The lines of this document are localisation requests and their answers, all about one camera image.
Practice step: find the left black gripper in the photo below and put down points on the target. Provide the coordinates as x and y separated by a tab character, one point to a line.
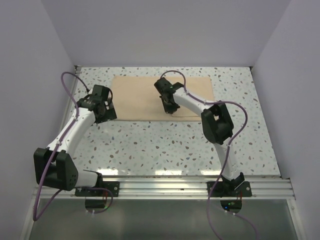
109	113

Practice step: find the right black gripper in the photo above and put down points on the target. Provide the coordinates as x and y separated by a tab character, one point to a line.
171	110

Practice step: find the beige cloth surgical kit wrap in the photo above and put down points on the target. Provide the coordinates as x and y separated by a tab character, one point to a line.
136	99

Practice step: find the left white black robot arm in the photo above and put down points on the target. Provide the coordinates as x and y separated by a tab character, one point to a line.
54	165

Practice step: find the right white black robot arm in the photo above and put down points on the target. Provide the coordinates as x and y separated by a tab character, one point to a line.
217	127

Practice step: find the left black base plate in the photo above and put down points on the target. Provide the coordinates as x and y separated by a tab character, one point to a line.
100	190

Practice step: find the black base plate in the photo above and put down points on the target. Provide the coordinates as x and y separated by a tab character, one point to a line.
221	191
100	190

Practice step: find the aluminium front rail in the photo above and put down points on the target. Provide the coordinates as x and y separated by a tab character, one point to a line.
195	188

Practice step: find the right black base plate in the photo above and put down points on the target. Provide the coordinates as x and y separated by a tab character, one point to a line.
221	191

